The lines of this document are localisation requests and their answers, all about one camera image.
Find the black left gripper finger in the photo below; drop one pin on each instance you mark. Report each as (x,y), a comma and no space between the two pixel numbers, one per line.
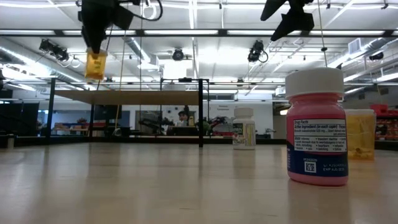
(94,39)

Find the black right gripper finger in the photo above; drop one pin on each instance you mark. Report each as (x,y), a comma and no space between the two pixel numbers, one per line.
(272,8)
(295,23)

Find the orange pill bottle white cap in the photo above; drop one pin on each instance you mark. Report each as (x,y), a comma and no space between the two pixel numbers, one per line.
(95,67)
(362,133)

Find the pink bottle white cap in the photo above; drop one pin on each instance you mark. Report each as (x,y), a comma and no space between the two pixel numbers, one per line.
(317,112)

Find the white bottle yellow label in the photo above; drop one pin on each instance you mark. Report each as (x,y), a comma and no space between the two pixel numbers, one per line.
(244,130)

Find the black monitor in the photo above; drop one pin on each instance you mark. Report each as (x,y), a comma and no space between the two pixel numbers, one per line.
(107,112)

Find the black cabinet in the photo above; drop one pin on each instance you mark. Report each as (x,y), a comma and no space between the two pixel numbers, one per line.
(18,118)

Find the person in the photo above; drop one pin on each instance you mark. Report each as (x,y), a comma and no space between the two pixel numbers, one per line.
(182,118)

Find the red storage bins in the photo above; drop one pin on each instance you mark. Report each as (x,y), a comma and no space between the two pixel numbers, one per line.
(380,109)

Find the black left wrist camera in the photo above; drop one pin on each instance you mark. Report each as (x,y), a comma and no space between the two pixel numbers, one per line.
(126,17)

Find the black overhead rig camera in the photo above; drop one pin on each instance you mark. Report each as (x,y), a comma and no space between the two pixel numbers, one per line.
(256,49)
(54,49)
(178,54)

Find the black overhead rig frame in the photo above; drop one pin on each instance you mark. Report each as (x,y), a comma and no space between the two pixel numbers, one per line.
(222,32)

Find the wooden shelf black metal frame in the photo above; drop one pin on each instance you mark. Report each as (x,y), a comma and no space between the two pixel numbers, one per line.
(130,97)

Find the black aluminium table frame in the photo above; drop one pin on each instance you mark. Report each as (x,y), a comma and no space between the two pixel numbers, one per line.
(77,141)

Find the small grey metal post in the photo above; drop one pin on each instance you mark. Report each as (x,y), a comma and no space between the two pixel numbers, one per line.
(10,141)

